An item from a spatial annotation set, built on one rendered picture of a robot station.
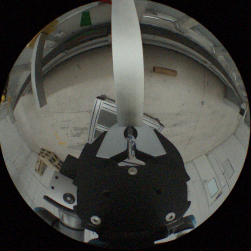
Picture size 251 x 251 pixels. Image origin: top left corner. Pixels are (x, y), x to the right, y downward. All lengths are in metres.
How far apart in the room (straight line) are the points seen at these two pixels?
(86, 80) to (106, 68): 0.29
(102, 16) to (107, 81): 0.79
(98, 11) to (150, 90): 0.92
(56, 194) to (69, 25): 0.48
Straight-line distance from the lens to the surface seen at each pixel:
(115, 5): 0.15
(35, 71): 0.28
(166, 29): 0.37
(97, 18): 0.33
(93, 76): 1.02
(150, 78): 0.98
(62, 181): 0.25
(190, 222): 0.60
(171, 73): 1.02
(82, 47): 1.02
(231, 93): 2.75
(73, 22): 0.34
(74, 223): 0.41
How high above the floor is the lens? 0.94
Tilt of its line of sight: 59 degrees down
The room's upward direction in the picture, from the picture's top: 178 degrees counter-clockwise
